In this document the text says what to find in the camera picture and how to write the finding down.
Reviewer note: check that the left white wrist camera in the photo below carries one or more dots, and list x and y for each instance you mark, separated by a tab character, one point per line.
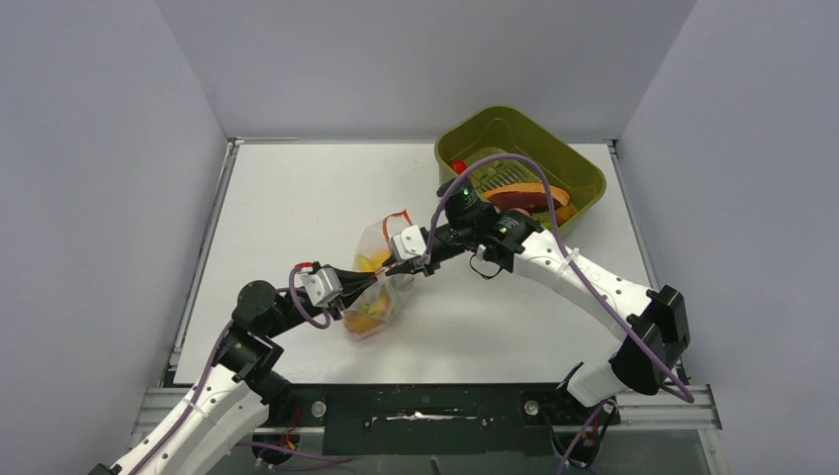
321	283

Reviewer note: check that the peach fruit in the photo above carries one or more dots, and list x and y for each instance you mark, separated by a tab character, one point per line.
360	323

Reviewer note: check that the clear zip bag orange zipper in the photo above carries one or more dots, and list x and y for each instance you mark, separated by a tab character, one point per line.
375	238

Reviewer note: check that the brown kiwi fruit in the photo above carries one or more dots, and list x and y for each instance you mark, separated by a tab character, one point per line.
565	214

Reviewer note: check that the olive green plastic bin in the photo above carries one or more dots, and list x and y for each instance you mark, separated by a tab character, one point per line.
505	129

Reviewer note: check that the yellow bell pepper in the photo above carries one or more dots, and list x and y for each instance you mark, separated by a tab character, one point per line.
371	262

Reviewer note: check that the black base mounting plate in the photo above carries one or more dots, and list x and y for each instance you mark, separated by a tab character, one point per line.
355	420

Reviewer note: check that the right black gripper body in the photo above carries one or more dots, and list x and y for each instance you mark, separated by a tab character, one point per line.
446	243

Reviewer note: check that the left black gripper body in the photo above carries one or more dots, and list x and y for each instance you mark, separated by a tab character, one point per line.
343	299

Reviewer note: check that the red chili pepper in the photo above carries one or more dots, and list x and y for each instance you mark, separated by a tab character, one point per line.
458	166

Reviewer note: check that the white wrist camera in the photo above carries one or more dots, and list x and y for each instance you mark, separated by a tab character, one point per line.
321	283
408	242

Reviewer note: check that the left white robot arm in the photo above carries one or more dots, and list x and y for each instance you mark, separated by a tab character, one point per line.
238	387

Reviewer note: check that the papaya slice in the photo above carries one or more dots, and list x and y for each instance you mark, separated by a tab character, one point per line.
530	196

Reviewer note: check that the watermelon slice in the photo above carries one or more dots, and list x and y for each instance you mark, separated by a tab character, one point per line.
382	307

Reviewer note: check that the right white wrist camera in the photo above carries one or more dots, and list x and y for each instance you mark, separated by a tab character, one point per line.
408	242

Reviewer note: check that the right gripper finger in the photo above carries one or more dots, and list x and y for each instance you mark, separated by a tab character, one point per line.
419	268
394	261

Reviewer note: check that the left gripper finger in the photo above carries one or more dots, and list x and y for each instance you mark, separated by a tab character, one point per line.
361	286
361	276

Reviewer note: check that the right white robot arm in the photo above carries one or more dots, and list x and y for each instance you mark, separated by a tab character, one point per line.
650	327

